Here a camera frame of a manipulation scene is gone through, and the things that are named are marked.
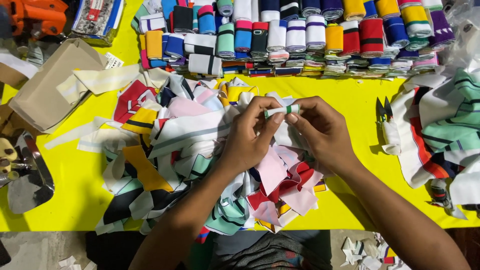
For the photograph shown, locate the person's dark clothing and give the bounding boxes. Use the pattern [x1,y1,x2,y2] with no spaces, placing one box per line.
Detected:
[187,229,333,270]

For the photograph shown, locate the white green striped fabric roll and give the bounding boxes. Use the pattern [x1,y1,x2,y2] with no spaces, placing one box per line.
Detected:
[265,104,301,120]

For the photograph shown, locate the stack of folded colourful cuffs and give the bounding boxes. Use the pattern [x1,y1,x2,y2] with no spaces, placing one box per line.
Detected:
[131,0,457,79]

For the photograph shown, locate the heap of striped fabric pieces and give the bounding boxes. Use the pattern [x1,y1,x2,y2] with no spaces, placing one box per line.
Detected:
[390,67,480,220]

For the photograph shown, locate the clear plastic bag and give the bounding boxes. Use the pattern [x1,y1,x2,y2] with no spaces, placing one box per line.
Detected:
[438,0,480,73]

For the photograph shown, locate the orange power tool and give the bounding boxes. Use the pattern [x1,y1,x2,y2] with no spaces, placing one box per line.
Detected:
[0,0,70,40]

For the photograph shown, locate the brown cardboard box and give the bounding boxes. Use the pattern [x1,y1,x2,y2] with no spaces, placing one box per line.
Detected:
[8,37,110,134]

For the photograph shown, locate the person's right hand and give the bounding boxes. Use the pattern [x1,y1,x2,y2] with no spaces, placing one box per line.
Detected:
[286,95,361,178]

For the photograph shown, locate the thread snips with white wrap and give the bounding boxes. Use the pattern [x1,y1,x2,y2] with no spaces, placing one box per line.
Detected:
[376,96,402,156]

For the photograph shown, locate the fabric scraps on floor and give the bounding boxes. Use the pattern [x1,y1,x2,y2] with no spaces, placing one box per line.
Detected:
[339,232,413,270]

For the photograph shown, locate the yellow table cloth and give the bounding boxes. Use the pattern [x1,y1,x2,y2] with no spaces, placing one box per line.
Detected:
[0,0,480,232]

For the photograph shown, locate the plastic wrapped packet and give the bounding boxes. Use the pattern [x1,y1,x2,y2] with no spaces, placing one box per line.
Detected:
[71,0,125,48]

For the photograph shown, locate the white paper tag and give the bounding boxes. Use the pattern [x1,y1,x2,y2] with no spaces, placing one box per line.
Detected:
[104,52,125,70]

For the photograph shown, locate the person's left hand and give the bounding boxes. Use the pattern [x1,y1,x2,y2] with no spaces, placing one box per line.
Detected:
[219,95,286,178]

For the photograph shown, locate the heap of mixed fabric strips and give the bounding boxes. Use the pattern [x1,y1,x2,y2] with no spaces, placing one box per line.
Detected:
[44,64,330,244]

